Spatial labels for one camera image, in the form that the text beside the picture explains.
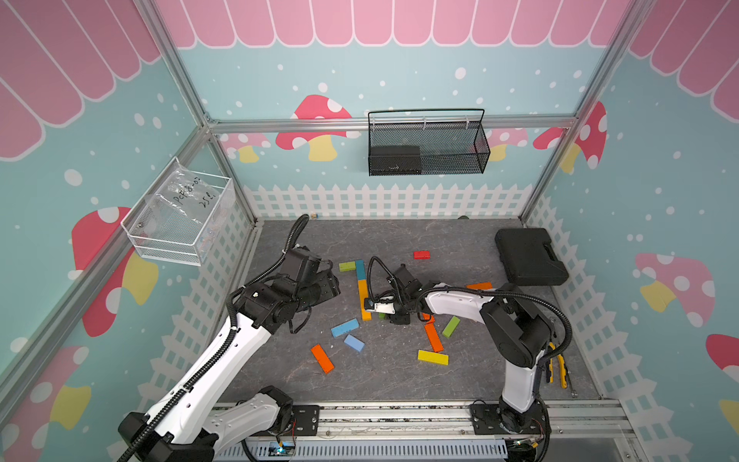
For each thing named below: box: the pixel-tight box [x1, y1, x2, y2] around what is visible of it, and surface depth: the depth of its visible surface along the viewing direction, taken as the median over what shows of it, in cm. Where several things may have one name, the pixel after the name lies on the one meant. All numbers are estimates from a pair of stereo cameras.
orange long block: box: [309, 343, 336, 375], surface depth 85 cm
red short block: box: [412, 250, 432, 260], surface depth 113 cm
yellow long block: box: [417, 349, 450, 366], surface depth 87 cm
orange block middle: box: [424, 314, 445, 354], surface depth 89 cm
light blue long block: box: [331, 317, 360, 338], surface depth 93 cm
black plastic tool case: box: [494, 228, 569, 286], surface depth 105 cm
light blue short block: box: [343, 333, 366, 354], surface depth 89 cm
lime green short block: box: [338, 260, 357, 273], surface depth 108 cm
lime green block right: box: [441, 315, 461, 339], surface depth 91 cm
